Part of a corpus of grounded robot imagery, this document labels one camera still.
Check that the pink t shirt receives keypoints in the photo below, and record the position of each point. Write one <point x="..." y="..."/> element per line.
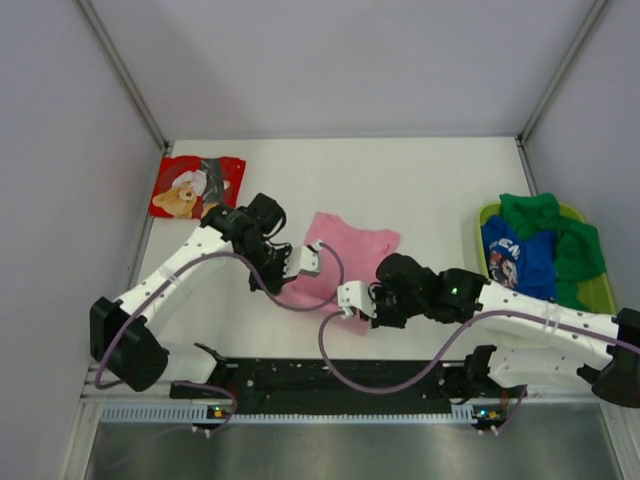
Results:
<point x="358" y="252"/>

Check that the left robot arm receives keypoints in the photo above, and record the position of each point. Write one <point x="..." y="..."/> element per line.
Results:
<point x="124" y="332"/>

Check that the aluminium frame post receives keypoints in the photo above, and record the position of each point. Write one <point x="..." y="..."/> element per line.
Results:
<point x="121" y="72"/>
<point x="587" y="29"/>

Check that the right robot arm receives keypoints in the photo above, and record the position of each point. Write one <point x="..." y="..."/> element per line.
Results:
<point x="536" y="342"/>

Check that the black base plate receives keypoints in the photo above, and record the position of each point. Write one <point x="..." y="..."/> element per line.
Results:
<point x="307" y="386"/>

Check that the right aluminium frame post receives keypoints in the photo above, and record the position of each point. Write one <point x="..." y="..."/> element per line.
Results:
<point x="587" y="29"/>

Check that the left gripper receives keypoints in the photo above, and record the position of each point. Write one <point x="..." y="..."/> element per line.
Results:
<point x="276" y="280"/>

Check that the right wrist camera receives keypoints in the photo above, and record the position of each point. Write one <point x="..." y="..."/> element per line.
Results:
<point x="353" y="299"/>

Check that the green t shirt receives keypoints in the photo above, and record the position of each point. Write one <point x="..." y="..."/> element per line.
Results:
<point x="577" y="252"/>

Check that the left aluminium frame post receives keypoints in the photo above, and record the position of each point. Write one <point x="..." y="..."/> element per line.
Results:
<point x="121" y="72"/>

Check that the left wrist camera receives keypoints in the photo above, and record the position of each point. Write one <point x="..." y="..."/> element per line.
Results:
<point x="304" y="260"/>

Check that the blue printed t shirt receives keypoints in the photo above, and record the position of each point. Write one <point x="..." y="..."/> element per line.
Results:
<point x="525" y="266"/>

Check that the red teddy bear t shirt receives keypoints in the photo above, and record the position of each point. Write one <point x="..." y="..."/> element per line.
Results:
<point x="188" y="186"/>

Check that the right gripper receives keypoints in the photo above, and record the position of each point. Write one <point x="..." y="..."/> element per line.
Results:
<point x="381" y="319"/>

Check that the green plastic basket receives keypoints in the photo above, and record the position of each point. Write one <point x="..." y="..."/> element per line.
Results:
<point x="595" y="293"/>

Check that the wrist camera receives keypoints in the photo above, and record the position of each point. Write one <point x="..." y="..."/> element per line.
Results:
<point x="353" y="299"/>
<point x="304" y="260"/>

